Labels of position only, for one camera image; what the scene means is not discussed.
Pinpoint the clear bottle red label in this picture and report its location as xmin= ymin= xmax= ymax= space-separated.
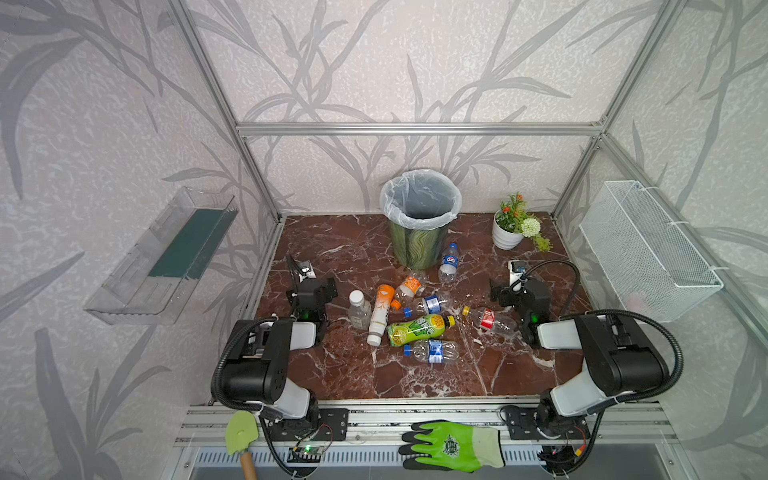
xmin=462 ymin=306 xmax=520 ymax=337

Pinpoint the clear bottle orange label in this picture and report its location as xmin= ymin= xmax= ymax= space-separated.
xmin=390 ymin=272 xmax=427 ymax=311

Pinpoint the green and black work glove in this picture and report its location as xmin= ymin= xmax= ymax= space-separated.
xmin=398 ymin=420 xmax=505 ymax=473

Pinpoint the clear plastic bin liner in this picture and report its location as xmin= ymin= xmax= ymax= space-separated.
xmin=380 ymin=169 xmax=463 ymax=231

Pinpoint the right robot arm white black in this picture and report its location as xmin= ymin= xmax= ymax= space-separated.
xmin=490 ymin=277 xmax=684 ymax=440

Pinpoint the white wire mesh basket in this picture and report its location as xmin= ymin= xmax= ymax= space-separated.
xmin=580 ymin=180 xmax=723 ymax=323

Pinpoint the green wood-pattern trash bin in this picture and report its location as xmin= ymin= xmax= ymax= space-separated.
xmin=388 ymin=216 xmax=450 ymax=270

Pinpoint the green yellow-cap bottle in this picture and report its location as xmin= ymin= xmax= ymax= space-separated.
xmin=386 ymin=314 xmax=456 ymax=347

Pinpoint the clear bottle white cap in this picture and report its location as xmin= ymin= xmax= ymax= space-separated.
xmin=347 ymin=290 xmax=372 ymax=330

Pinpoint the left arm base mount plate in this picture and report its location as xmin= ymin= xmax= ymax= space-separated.
xmin=267 ymin=408 xmax=350 ymax=442

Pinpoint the clear bottle blue label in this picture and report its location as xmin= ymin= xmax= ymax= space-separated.
xmin=403 ymin=339 xmax=460 ymax=364
xmin=403 ymin=294 xmax=453 ymax=318

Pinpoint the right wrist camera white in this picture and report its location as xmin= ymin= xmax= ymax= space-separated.
xmin=508 ymin=260 xmax=527 ymax=291

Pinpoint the white pot with flowers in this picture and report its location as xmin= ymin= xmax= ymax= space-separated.
xmin=492 ymin=193 xmax=552 ymax=252

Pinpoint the orange white tall bottle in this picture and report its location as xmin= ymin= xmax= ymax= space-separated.
xmin=367 ymin=284 xmax=395 ymax=347

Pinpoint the clear pepsi bottle blue cap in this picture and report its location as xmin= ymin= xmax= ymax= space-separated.
xmin=438 ymin=242 xmax=459 ymax=283

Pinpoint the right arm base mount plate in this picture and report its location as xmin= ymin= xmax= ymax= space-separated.
xmin=499 ymin=405 xmax=590 ymax=441

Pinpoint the clear acrylic wall shelf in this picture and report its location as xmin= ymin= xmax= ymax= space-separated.
xmin=84 ymin=187 xmax=239 ymax=325

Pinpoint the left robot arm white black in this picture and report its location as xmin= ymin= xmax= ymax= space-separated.
xmin=211 ymin=277 xmax=338 ymax=429

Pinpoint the small circuit board green led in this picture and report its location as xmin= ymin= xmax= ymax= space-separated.
xmin=288 ymin=444 xmax=330 ymax=464

